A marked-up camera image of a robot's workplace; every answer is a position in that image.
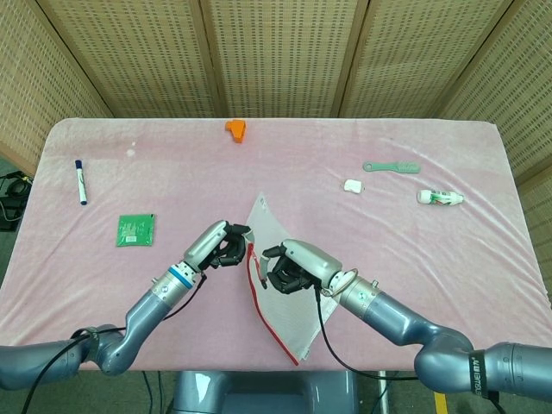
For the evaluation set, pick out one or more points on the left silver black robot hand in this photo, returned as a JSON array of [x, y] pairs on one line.
[[207, 243]]

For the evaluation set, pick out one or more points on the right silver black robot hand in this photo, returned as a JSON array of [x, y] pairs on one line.
[[310, 259]]

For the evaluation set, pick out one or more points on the clear mesh zipper pouch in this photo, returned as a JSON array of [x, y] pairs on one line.
[[284, 319]]

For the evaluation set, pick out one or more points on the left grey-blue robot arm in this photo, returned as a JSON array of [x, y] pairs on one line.
[[142, 310]]

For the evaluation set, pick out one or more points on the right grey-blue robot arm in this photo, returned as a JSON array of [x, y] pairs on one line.
[[388, 315]]

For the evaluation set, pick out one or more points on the pink plush table cloth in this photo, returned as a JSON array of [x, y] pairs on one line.
[[194, 172]]

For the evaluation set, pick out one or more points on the green foil sachet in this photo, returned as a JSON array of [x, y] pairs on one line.
[[136, 230]]

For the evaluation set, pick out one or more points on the small white wrapped packet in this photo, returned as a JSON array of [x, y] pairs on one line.
[[353, 186]]

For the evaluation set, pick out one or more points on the orange plastic block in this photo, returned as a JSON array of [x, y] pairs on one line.
[[236, 129]]

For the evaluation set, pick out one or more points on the green plastic comb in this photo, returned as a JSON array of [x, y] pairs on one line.
[[394, 167]]

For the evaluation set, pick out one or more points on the blue-capped white marker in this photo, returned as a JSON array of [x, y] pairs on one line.
[[82, 183]]

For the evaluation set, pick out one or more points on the grey-blue robot torso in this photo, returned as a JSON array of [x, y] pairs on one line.
[[267, 392]]

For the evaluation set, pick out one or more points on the white green toothpaste tube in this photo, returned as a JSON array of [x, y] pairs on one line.
[[440, 197]]

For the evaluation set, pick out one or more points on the woven bamboo folding screen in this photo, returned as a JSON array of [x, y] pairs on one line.
[[280, 56]]

